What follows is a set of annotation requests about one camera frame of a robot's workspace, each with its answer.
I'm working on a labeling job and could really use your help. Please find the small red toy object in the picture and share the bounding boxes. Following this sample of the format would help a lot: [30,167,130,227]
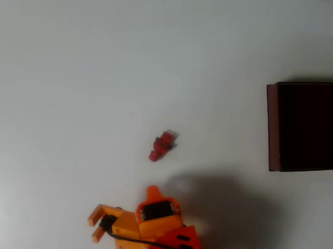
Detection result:
[148,129,180,163]

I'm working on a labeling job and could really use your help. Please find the dark brown open box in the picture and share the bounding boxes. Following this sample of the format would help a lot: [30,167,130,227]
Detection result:
[265,79,333,173]

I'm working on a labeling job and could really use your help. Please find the black servo cable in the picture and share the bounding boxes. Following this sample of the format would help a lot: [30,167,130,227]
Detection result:
[100,211,196,249]

